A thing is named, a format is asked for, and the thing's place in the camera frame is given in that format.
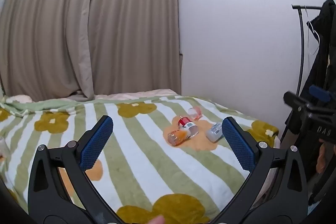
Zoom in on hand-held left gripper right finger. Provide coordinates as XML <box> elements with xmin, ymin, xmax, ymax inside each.
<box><xmin>214</xmin><ymin>116</ymin><xmax>308</xmax><ymax>222</ymax></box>

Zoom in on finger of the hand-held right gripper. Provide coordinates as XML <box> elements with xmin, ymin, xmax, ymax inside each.
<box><xmin>308</xmin><ymin>85</ymin><xmax>336</xmax><ymax>104</ymax></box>
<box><xmin>283</xmin><ymin>91</ymin><xmax>316</xmax><ymax>116</ymax></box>

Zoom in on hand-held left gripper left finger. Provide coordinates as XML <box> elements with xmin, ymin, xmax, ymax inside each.
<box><xmin>27</xmin><ymin>115</ymin><xmax>116</xmax><ymax>222</ymax></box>

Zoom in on clear plastic cup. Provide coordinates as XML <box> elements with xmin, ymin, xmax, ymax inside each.
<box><xmin>187</xmin><ymin>125</ymin><xmax>199</xmax><ymax>139</ymax></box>

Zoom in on pink plastic cup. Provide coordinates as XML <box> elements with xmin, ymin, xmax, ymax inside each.
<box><xmin>188</xmin><ymin>106</ymin><xmax>203</xmax><ymax>121</ymax></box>

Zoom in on orange plastic cup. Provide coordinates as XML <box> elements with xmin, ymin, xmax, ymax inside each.
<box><xmin>167</xmin><ymin>128</ymin><xmax>191</xmax><ymax>146</ymax></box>

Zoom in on person's right hand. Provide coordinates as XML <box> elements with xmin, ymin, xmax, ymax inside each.
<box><xmin>316</xmin><ymin>138</ymin><xmax>328</xmax><ymax>173</ymax></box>

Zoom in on white label bottle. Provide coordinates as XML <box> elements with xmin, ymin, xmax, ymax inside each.
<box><xmin>205</xmin><ymin>122</ymin><xmax>225</xmax><ymax>143</ymax></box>

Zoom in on black hanging clothes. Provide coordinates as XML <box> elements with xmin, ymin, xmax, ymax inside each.
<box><xmin>286</xmin><ymin>0</ymin><xmax>336</xmax><ymax>214</ymax></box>

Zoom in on black clothes rack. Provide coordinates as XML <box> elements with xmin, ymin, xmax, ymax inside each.
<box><xmin>285</xmin><ymin>4</ymin><xmax>324</xmax><ymax>135</ymax></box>

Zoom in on green striped flower blanket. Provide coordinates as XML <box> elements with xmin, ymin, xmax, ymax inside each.
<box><xmin>0</xmin><ymin>95</ymin><xmax>280</xmax><ymax>224</ymax></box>

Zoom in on cream bed sheet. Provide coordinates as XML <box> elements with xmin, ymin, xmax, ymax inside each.
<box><xmin>94</xmin><ymin>89</ymin><xmax>179</xmax><ymax>101</ymax></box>

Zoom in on white fluffy pillow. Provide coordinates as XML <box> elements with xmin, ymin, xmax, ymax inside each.
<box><xmin>5</xmin><ymin>94</ymin><xmax>33</xmax><ymax>104</ymax></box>

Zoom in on beige curtain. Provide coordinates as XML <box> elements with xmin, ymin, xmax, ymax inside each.
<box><xmin>0</xmin><ymin>0</ymin><xmax>182</xmax><ymax>103</ymax></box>

